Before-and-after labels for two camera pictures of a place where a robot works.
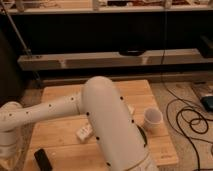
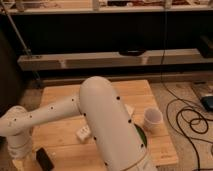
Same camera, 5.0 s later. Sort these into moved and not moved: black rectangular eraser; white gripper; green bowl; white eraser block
Moved: white gripper
Not moved: green bowl; black rectangular eraser; white eraser block
